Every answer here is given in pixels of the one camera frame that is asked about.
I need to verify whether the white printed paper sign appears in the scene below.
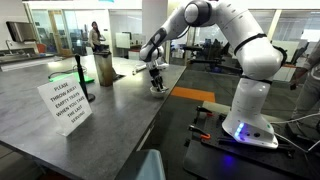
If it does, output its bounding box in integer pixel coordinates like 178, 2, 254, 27
37, 74, 93, 138

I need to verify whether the white cable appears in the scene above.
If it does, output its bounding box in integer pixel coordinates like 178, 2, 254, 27
273, 131, 320, 154
269, 112, 320, 125

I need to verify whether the white tube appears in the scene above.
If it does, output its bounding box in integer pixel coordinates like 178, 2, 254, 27
132, 63, 148, 76

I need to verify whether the green flat tray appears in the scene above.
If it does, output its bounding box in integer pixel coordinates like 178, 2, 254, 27
48, 71, 96, 85

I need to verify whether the white round bowl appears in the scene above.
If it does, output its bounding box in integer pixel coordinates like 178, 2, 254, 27
149, 85, 170, 99

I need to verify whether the black pole stand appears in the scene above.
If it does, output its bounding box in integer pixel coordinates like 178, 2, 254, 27
73, 54, 96, 103

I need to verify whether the paper towel dispenser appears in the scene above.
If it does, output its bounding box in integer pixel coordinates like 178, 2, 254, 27
5, 21, 38, 43

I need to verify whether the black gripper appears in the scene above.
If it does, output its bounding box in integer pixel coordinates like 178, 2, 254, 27
148, 67, 168, 93

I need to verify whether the stainless steel bin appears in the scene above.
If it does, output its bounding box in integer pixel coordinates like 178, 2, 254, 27
93, 49, 115, 88

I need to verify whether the woman with long hair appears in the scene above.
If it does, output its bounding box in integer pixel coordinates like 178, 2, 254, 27
88, 21, 107, 53

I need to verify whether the black cable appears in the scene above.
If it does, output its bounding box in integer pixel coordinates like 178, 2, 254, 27
47, 64, 88, 80

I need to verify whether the white plastic container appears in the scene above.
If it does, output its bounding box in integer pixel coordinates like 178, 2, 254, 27
114, 148, 167, 180

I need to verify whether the black orange toggle clamp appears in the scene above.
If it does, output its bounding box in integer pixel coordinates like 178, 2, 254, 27
195, 105, 215, 118
187, 124, 212, 141

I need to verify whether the grey sink counter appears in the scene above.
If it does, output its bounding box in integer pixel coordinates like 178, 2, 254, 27
0, 51, 63, 73

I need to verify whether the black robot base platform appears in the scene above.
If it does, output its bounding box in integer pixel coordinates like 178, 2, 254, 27
183, 105, 320, 180

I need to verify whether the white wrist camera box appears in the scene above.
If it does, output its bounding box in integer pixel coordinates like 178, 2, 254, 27
154, 60, 170, 71

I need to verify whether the white board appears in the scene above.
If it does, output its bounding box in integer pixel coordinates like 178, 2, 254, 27
115, 32, 132, 50

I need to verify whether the person in grey clothes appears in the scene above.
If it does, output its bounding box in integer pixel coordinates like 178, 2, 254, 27
289, 39, 320, 122

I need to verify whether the metal sink faucet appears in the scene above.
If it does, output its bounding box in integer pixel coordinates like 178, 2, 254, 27
4, 39, 14, 55

